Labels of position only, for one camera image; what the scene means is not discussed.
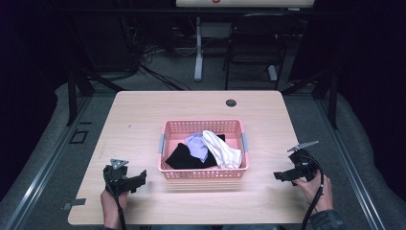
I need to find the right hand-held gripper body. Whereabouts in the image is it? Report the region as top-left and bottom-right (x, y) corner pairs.
(285, 140), (321, 184)

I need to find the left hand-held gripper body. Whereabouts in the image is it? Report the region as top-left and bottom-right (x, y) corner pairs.
(102, 158), (135, 196)

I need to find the black cloth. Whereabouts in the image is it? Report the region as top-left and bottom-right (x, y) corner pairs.
(165, 133), (227, 171)

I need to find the pink plastic basket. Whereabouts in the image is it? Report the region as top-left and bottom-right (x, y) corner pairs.
(157, 119), (250, 180)

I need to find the white ribbed cloth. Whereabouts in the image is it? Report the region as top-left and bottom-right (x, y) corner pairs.
(201, 129), (243, 170)

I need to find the lavender cloth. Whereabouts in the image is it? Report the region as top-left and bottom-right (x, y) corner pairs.
(184, 131), (211, 164)

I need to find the person's right hand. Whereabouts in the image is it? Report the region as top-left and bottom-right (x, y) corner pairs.
(292, 170), (335, 213)

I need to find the person's left hand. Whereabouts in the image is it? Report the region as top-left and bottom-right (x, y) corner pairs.
(100, 187), (129, 221)

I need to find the grey tape strip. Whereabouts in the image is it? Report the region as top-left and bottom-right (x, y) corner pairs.
(61, 197), (87, 212)

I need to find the black metal stand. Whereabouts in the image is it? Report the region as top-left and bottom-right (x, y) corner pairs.
(280, 61), (340, 130)
(65, 61), (126, 127)

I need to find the black chair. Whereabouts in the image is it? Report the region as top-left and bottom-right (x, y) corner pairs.
(222, 11), (304, 91)

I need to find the white desk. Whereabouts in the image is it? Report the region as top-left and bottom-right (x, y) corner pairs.
(175, 0), (316, 82)

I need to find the left hand-held gripper black cable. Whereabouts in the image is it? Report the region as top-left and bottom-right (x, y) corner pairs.
(103, 171), (127, 230)

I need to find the hand-held gripper black cable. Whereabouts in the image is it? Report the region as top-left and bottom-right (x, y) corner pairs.
(300, 154), (326, 230)
(103, 171), (127, 230)

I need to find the right hand-held gripper black cable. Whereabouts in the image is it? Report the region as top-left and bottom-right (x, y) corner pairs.
(300, 154), (326, 230)

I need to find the aluminium floor rail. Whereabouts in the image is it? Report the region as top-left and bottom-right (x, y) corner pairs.
(0, 95), (94, 230)
(314, 99), (388, 230)

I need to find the bundle of floor cables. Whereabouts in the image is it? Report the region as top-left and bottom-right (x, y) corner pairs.
(119, 13), (193, 92)

